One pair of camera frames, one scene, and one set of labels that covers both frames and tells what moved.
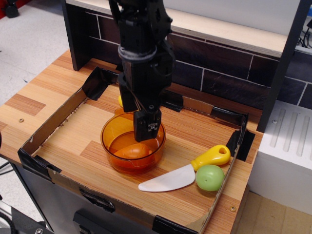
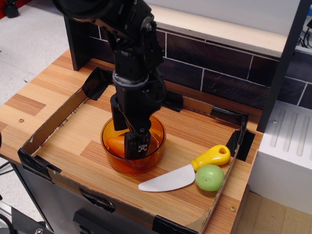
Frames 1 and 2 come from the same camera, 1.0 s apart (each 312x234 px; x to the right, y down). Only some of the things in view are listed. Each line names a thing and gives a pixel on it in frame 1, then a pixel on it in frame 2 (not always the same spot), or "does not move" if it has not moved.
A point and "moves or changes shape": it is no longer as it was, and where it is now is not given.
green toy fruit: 210,177 does not move
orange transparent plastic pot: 124,153 does not move
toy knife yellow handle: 217,155 does not move
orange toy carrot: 135,151 moves or changes shape
